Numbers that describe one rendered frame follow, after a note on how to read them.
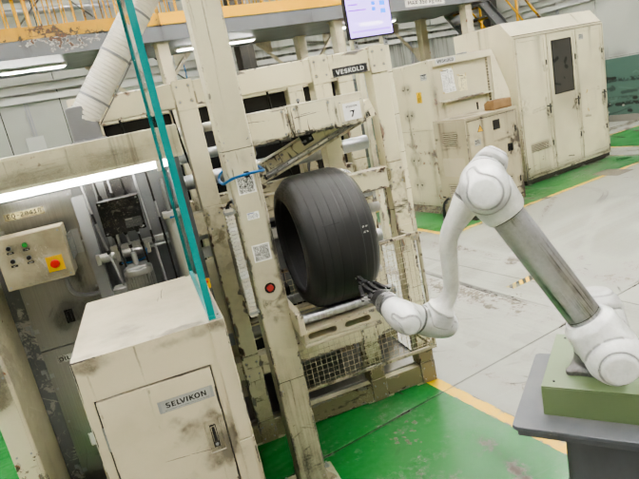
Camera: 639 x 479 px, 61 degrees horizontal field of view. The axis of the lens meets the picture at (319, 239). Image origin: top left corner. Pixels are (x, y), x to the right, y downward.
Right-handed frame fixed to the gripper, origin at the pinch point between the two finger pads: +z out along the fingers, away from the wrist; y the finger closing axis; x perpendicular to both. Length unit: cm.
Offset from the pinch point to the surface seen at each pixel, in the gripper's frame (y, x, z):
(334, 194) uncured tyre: 1.2, -34.6, 13.8
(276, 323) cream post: 34.4, 17.1, 19.8
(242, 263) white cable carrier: 42, -12, 25
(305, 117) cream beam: -6, -60, 56
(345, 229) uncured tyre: 2.1, -22.3, 4.2
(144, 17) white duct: 53, -113, 66
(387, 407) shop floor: -25, 113, 56
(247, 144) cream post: 29, -59, 29
